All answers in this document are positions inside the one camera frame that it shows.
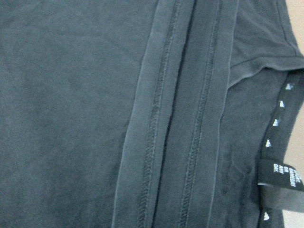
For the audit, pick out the black graphic t-shirt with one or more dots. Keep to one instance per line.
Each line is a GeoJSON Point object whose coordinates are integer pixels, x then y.
{"type": "Point", "coordinates": [148, 113]}

